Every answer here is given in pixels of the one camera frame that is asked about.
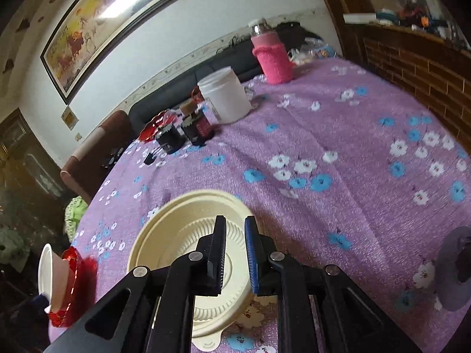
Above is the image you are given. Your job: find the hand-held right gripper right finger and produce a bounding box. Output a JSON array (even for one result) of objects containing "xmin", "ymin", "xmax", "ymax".
[{"xmin": 244, "ymin": 216, "xmax": 424, "ymax": 353}]

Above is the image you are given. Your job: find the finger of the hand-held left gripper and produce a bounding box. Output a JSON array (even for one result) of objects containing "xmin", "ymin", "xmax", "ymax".
[{"xmin": 29, "ymin": 293, "xmax": 50, "ymax": 315}]

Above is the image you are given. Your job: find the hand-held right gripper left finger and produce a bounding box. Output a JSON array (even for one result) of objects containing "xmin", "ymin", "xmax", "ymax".
[{"xmin": 44, "ymin": 215, "xmax": 227, "ymax": 353}]

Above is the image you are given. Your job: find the large white paper bowl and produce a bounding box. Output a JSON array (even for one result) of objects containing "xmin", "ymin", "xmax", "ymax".
[{"xmin": 38, "ymin": 243, "xmax": 72, "ymax": 313}]

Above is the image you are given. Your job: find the large red plate gold lettering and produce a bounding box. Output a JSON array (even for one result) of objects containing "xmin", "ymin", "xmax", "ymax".
[{"xmin": 49, "ymin": 247, "xmax": 99, "ymax": 329}]

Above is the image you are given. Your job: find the cream plastic bowl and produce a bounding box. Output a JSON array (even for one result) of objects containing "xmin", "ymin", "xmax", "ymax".
[{"xmin": 127, "ymin": 190, "xmax": 258, "ymax": 352}]

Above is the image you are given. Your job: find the green patterned cloth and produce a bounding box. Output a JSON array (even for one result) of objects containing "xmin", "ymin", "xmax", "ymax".
[{"xmin": 64, "ymin": 196, "xmax": 89, "ymax": 236}]

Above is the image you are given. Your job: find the purple floral tablecloth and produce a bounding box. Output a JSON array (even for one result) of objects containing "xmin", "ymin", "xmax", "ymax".
[{"xmin": 48, "ymin": 57, "xmax": 471, "ymax": 353}]

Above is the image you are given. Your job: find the dark jar with wooden lid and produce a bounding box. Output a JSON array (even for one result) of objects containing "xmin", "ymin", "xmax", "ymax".
[{"xmin": 180, "ymin": 100, "xmax": 215, "ymax": 146}]

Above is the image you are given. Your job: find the small red plate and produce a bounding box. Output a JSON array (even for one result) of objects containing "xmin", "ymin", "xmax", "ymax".
[{"xmin": 139, "ymin": 115, "xmax": 168, "ymax": 142}]

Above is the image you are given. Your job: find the brown upholstered chair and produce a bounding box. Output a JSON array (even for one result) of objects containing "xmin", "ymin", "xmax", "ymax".
[{"xmin": 61, "ymin": 109, "xmax": 137, "ymax": 204}]

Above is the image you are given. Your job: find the white plastic jar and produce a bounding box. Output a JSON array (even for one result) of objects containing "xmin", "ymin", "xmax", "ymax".
[{"xmin": 198, "ymin": 66, "xmax": 253, "ymax": 124}]

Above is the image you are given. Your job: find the black leather sofa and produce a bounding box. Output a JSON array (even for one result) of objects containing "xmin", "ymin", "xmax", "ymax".
[{"xmin": 129, "ymin": 22, "xmax": 324, "ymax": 133}]

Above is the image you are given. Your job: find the grey round disc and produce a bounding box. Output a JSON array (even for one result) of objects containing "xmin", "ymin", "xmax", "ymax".
[{"xmin": 435, "ymin": 226, "xmax": 471, "ymax": 311}]

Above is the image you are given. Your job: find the bottle in pink knitted sleeve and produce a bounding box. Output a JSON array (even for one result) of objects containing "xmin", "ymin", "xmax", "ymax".
[{"xmin": 248, "ymin": 18, "xmax": 295, "ymax": 84}]

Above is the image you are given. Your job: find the clear plastic bag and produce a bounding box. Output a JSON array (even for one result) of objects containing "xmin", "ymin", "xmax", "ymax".
[{"xmin": 288, "ymin": 38, "xmax": 336, "ymax": 65}]

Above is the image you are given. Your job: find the dark cloth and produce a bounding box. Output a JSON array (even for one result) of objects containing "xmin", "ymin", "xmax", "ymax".
[{"xmin": 274, "ymin": 21, "xmax": 322, "ymax": 45}]

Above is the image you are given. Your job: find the wooden brick-pattern cabinet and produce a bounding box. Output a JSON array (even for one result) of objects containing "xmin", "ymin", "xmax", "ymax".
[{"xmin": 344, "ymin": 20, "xmax": 471, "ymax": 151}]

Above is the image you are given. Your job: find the white box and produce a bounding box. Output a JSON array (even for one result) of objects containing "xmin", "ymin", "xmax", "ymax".
[{"xmin": 343, "ymin": 13, "xmax": 378, "ymax": 24}]

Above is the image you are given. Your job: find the framed horse painting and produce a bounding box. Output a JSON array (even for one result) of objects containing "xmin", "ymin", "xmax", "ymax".
[{"xmin": 40, "ymin": 0, "xmax": 180, "ymax": 105}]

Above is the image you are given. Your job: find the clutter pile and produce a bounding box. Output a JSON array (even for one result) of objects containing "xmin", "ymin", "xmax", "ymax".
[{"xmin": 375, "ymin": 0, "xmax": 471, "ymax": 50}]

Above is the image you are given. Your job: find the black device with cables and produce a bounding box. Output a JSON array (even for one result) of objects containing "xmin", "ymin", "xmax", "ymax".
[{"xmin": 156, "ymin": 112, "xmax": 186, "ymax": 155}]

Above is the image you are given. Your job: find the yellow wall plaque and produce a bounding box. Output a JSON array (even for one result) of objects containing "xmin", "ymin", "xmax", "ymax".
[{"xmin": 61, "ymin": 106, "xmax": 79, "ymax": 130}]

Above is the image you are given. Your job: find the wooden door frame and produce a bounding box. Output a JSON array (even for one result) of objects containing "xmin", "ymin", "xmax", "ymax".
[{"xmin": 311, "ymin": 0, "xmax": 354, "ymax": 59}]

